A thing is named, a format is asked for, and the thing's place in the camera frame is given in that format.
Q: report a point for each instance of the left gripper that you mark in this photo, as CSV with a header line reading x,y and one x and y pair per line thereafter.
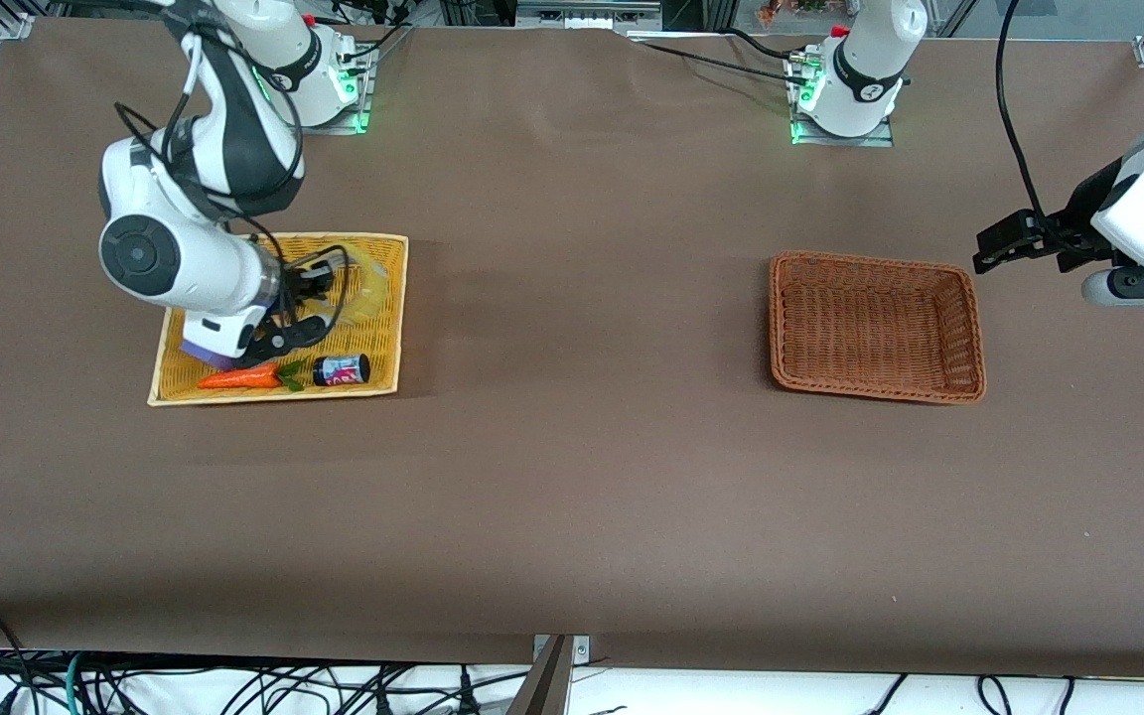
x,y
1080,220

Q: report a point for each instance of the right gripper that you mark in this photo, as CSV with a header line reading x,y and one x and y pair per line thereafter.
x,y
300,287

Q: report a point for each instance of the clear yellowish packing tape roll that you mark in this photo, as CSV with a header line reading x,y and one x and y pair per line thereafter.
x,y
373,288

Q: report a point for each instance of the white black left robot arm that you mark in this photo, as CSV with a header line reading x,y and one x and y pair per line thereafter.
x,y
860,70

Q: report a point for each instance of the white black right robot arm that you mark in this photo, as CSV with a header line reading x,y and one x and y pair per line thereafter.
x,y
195,258

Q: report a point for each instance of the small can with black lid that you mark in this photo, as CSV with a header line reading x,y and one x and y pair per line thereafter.
x,y
339,370

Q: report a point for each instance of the yellow woven rectangular basket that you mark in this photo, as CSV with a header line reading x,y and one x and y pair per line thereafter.
x,y
373,348

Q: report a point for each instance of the orange toy carrot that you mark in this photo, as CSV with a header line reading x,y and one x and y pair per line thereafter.
x,y
239,379

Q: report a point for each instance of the purple cube block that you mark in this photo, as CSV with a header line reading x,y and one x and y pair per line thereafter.
x,y
203,354

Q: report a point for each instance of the brown woven rectangular basket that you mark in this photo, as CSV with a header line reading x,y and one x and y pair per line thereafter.
x,y
870,328

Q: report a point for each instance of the dark angled strut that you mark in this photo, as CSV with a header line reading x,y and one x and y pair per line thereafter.
x,y
542,685

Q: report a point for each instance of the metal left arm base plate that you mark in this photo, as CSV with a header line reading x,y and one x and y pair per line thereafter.
x,y
880,134

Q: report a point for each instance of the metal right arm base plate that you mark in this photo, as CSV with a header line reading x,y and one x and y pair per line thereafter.
x,y
358,99

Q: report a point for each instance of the aluminium frame profile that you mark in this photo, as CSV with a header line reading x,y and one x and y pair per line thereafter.
x,y
582,15

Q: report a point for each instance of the metal table edge bracket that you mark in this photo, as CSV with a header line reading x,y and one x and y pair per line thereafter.
x,y
580,647

